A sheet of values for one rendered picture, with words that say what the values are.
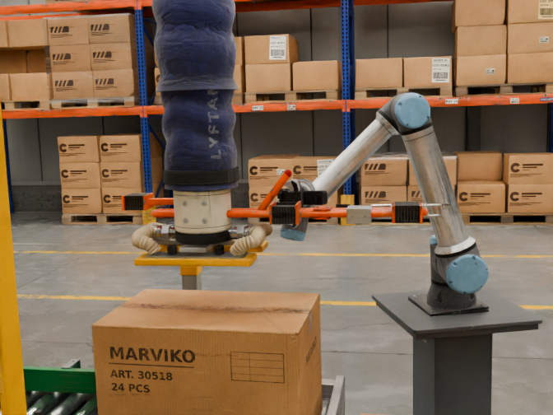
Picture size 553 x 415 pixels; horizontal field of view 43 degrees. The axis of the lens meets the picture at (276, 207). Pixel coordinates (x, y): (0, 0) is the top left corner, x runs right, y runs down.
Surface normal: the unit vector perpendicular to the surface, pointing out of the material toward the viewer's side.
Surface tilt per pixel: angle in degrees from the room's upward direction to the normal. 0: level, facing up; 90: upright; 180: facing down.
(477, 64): 86
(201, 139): 74
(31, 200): 90
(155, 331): 90
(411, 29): 90
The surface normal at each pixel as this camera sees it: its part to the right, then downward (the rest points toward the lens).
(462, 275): 0.04, 0.26
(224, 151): 0.65, -0.11
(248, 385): -0.20, 0.15
